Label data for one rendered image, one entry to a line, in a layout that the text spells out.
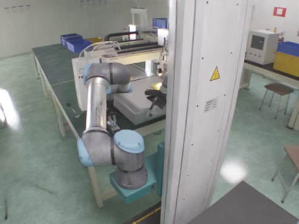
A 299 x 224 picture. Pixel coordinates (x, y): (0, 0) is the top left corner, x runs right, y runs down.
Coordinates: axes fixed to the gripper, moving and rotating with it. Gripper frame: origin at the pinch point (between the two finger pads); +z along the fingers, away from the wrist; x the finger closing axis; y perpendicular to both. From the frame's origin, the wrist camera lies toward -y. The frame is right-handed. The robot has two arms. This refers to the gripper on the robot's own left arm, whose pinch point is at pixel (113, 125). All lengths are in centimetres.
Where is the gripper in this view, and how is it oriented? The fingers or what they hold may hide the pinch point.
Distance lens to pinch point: 168.8
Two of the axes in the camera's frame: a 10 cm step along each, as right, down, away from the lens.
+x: 8.9, -2.3, 4.1
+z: 1.2, 9.5, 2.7
